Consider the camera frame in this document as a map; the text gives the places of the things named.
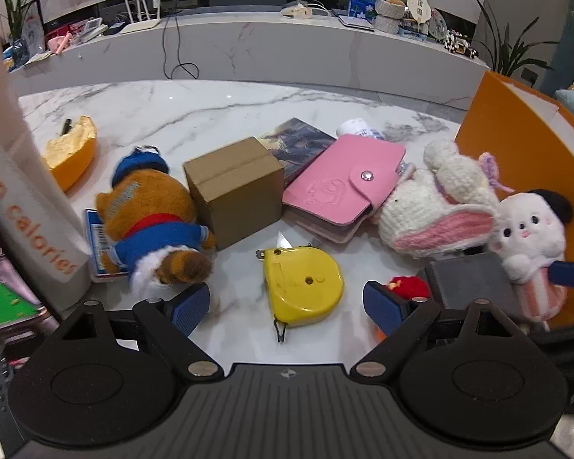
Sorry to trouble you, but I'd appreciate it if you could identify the white box orange lettering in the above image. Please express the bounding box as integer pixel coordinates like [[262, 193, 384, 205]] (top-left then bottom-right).
[[0, 24, 93, 313]]

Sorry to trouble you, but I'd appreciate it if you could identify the brown cardboard box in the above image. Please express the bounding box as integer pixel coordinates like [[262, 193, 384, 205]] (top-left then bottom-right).
[[183, 136, 286, 251]]

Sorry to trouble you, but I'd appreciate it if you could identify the black cable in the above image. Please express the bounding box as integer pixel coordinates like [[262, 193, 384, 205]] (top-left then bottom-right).
[[162, 8, 200, 80]]

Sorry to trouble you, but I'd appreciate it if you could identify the blue flower box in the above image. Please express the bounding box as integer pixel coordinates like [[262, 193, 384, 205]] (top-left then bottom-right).
[[349, 0, 378, 20]]

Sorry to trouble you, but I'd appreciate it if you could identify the brown bear plush blue outfit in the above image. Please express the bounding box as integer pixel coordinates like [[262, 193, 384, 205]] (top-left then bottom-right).
[[95, 145, 217, 294]]

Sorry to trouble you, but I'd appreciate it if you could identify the white packet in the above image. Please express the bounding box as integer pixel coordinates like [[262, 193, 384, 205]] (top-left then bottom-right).
[[337, 117, 386, 142]]

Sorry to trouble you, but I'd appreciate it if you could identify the round white hand fan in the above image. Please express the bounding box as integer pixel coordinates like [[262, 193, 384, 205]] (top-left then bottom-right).
[[406, 0, 432, 26]]

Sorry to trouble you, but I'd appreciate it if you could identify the white marble tv cabinet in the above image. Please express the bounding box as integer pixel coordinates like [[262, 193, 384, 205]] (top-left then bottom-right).
[[7, 0, 491, 102]]

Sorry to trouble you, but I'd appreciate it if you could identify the black white checkered toy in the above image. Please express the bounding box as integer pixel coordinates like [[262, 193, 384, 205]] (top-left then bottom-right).
[[443, 30, 479, 61]]

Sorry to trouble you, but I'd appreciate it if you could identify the tall leafy plant black pot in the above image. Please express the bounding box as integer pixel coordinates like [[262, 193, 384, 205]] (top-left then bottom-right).
[[475, 0, 561, 88]]

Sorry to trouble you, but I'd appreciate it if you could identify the white corded device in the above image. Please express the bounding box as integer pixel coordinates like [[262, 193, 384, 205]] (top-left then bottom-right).
[[280, 2, 315, 19]]

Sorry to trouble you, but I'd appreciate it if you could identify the orange storage box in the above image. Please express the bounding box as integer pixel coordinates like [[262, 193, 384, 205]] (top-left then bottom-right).
[[454, 69, 574, 330]]

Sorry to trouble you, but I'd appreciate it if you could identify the pink card wallet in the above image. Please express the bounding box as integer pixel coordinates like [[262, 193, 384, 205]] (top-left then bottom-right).
[[282, 134, 407, 244]]

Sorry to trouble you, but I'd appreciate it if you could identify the yellow tape measure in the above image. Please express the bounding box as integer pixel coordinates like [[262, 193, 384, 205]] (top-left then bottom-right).
[[256, 232, 346, 343]]

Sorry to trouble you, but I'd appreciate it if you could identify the silver laptop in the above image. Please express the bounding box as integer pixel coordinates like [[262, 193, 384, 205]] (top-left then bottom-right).
[[337, 13, 377, 33]]

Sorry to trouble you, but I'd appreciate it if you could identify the blue barcode hang tag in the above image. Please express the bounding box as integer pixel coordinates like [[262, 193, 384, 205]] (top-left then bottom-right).
[[85, 208, 131, 282]]

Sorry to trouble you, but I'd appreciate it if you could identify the green studded board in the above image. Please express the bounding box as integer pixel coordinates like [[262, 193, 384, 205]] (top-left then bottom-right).
[[0, 268, 45, 336]]

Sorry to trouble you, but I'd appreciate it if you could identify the white crochet rabbit plush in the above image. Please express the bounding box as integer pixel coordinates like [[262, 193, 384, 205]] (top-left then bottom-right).
[[370, 138, 514, 262]]

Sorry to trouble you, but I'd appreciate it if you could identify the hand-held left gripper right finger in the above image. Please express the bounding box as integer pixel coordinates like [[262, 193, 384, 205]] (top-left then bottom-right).
[[349, 281, 523, 381]]

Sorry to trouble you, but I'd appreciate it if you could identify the white router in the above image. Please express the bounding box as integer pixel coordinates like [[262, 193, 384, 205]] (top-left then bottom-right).
[[119, 0, 163, 35]]

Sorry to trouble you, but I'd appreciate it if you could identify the small potted plant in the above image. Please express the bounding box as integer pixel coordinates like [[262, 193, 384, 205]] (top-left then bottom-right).
[[1, 0, 47, 55]]

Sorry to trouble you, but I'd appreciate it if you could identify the dark cover book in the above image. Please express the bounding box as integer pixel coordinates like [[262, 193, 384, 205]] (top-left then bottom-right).
[[256, 117, 338, 185]]

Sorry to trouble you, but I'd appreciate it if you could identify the pink toy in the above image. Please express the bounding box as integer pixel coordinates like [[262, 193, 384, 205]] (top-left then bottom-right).
[[47, 33, 73, 57]]

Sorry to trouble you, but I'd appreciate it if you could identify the small red plush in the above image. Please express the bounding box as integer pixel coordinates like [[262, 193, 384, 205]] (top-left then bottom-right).
[[375, 275, 434, 341]]

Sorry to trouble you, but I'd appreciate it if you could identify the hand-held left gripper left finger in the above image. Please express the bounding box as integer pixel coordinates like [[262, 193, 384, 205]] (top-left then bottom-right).
[[56, 283, 222, 382]]

